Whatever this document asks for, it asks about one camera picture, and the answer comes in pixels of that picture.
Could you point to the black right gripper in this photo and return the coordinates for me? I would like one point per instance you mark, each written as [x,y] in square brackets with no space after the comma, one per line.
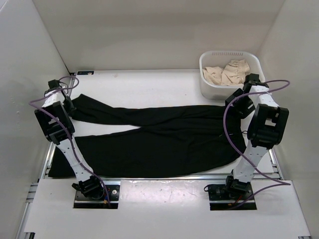
[243,111]

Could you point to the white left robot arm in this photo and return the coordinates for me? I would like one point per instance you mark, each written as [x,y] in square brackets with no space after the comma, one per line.
[53,113]

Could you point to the black trousers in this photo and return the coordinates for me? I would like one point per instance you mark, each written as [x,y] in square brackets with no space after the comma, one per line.
[165,142]

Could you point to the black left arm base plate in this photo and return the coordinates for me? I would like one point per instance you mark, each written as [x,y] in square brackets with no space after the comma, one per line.
[97,201]

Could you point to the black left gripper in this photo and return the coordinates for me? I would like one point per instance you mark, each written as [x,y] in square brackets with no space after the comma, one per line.
[71,109]

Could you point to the aluminium table edge rail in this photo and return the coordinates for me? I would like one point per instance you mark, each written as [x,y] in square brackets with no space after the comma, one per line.
[189,177]

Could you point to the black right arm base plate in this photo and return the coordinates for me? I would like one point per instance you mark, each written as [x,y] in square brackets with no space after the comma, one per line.
[221,199]

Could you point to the aluminium left side rail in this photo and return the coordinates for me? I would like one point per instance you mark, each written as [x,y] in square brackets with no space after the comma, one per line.
[21,234]

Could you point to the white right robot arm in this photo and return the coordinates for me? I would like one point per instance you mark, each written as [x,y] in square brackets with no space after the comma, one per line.
[265,130]

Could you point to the beige crumpled garment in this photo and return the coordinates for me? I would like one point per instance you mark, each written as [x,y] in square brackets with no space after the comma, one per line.
[233,74]

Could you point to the white plastic basket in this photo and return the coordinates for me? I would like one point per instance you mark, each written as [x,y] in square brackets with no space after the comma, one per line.
[221,59]

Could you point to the aluminium right side rail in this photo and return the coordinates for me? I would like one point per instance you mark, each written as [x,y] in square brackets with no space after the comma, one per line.
[274,166]

